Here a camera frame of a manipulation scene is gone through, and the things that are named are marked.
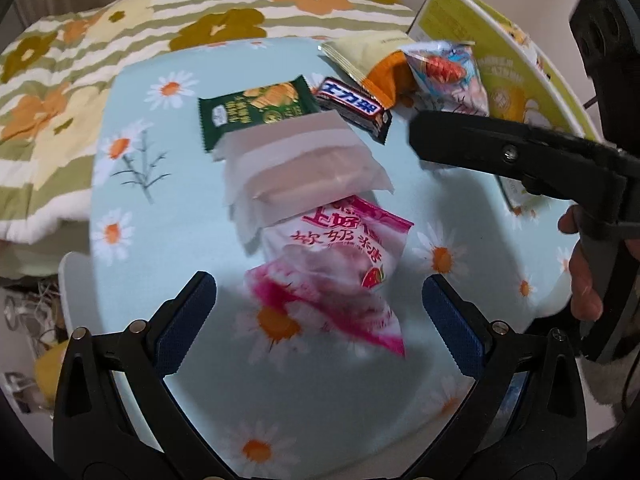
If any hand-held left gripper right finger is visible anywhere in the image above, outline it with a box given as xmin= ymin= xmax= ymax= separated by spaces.
xmin=415 ymin=274 xmax=588 ymax=480

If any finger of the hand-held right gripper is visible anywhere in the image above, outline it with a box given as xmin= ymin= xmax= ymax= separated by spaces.
xmin=409 ymin=110 xmax=630 ymax=225

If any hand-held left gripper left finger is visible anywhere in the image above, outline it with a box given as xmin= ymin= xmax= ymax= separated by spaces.
xmin=52 ymin=270 xmax=236 ymax=480

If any yellow-green cardboard box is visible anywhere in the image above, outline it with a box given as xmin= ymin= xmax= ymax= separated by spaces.
xmin=407 ymin=0 xmax=601 ymax=216

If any pink white candy packet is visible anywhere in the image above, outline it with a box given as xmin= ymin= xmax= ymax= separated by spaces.
xmin=244 ymin=194 xmax=416 ymax=358

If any white translucent snack packet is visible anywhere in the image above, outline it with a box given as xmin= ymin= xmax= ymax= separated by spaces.
xmin=212 ymin=112 xmax=396 ymax=258

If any person's right hand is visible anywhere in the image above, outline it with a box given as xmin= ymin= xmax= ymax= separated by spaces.
xmin=558 ymin=207 xmax=604 ymax=322

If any white red blue snack packet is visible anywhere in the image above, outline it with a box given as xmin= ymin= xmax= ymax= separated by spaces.
xmin=400 ymin=40 xmax=491 ymax=117

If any orange snack packet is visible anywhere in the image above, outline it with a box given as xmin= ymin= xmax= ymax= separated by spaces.
xmin=365 ymin=50 xmax=416 ymax=111

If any yellow rounded object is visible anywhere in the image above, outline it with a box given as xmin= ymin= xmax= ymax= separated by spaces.
xmin=32 ymin=340 xmax=71 ymax=406

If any light blue daisy tablecloth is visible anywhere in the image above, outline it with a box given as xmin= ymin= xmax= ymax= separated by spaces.
xmin=90 ymin=35 xmax=591 ymax=480

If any black chocolate bar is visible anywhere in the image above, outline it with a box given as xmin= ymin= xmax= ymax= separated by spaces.
xmin=315 ymin=76 xmax=393 ymax=146

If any pale yellow snack packet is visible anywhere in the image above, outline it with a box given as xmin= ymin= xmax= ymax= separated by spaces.
xmin=319 ymin=30 xmax=416 ymax=86

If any green snack packet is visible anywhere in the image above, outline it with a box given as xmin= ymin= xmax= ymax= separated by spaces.
xmin=197 ymin=74 xmax=323 ymax=153

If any floral striped blanket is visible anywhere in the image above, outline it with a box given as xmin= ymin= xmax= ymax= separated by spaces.
xmin=0 ymin=0 xmax=418 ymax=278

